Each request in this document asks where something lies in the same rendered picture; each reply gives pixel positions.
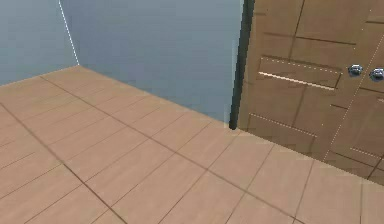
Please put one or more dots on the brown wooden double door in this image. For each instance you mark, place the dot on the brown wooden double door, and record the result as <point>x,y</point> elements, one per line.
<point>300,100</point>

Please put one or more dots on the silver round door knob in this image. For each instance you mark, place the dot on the silver round door knob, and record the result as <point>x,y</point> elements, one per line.
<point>377,73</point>
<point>355,69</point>

